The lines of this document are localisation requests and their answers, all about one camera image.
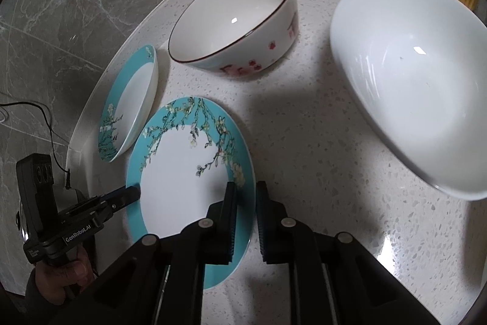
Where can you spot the small teal floral dish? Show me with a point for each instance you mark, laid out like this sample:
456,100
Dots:
133,96

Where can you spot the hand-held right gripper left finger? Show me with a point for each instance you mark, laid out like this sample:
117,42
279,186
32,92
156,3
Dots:
230,224

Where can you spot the large white bowl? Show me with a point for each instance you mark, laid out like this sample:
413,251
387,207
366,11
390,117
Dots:
411,81

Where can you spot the white bowl with red print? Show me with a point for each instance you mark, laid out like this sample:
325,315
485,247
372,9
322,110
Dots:
228,5

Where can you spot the person's left hand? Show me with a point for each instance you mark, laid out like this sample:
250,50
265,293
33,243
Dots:
57,283

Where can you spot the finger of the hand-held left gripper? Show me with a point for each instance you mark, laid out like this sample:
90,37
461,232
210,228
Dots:
127,195

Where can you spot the large teal floral plate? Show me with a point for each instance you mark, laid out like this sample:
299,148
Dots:
179,165

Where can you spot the person's left forearm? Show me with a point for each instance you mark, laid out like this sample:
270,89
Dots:
31,290

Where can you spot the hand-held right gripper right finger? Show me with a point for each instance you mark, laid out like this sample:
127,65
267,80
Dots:
261,226

